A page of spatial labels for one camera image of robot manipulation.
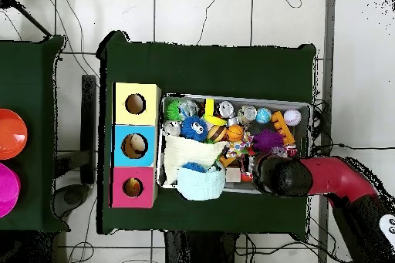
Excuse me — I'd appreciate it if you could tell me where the cream yellow waffle cloth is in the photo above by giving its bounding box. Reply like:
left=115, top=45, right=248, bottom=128
left=163, top=134, right=228, bottom=184

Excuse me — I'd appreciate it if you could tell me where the blue spiky ball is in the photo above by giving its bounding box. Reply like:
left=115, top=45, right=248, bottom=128
left=182, top=161, right=208, bottom=174

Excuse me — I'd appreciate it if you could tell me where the mint green waffle cloth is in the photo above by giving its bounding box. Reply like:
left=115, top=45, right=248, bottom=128
left=176, top=161, right=227, bottom=202

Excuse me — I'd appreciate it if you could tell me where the colourful patterned cloth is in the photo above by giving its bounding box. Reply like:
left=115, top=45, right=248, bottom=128
left=225, top=139, right=254, bottom=159
left=239, top=154, right=258, bottom=181

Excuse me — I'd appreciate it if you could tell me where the purple spiky ball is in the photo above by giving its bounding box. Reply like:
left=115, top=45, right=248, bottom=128
left=252, top=129, right=285, bottom=154

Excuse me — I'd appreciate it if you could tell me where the yellow plush duck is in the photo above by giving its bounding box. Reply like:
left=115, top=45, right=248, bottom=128
left=125, top=179, right=143, bottom=197

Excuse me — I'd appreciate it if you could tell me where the wooden box with three holes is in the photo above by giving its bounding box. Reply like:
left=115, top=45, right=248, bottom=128
left=110, top=82, right=163, bottom=209

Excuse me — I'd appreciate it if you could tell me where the blue fuzzy ball with eyes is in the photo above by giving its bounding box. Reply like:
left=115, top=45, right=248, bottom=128
left=181, top=116, right=210, bottom=143

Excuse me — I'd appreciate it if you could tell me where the yellow plastic block toy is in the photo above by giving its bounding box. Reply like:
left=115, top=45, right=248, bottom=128
left=203, top=98, right=228, bottom=127

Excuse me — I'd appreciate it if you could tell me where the green spiky ball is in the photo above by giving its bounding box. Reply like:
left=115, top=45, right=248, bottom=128
left=165, top=99, right=186, bottom=122

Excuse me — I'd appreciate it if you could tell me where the silver metal can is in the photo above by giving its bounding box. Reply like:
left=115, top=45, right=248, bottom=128
left=217, top=100, right=236, bottom=119

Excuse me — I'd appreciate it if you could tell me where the small orange basketball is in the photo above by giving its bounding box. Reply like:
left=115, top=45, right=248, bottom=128
left=225, top=124, right=245, bottom=143

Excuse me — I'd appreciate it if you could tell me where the wooden cube block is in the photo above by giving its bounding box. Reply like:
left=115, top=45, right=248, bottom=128
left=225, top=167, right=241, bottom=184

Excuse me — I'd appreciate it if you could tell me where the dark green table cloth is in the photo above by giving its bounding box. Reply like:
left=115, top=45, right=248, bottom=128
left=97, top=30, right=319, bottom=235
left=0, top=34, right=66, bottom=232

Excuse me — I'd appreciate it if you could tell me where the globe print ball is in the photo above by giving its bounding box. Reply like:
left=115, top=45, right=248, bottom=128
left=255, top=107, right=273, bottom=125

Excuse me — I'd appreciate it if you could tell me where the orange plastic block toy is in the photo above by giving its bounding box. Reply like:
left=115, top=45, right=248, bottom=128
left=271, top=110, right=297, bottom=146

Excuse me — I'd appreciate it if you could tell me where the white baseball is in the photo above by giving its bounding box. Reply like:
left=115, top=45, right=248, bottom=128
left=283, top=108, right=303, bottom=127

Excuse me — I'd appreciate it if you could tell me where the orange plate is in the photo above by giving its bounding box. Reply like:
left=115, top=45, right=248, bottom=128
left=0, top=108, right=29, bottom=160

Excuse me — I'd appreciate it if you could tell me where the magenta plate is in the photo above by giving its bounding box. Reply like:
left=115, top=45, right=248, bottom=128
left=0, top=163, right=22, bottom=219

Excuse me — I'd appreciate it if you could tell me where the shallow wire mesh bin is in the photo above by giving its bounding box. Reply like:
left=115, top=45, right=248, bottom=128
left=159, top=93, right=312, bottom=196

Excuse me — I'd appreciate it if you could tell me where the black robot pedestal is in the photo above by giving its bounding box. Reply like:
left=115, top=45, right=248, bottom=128
left=163, top=231, right=248, bottom=263

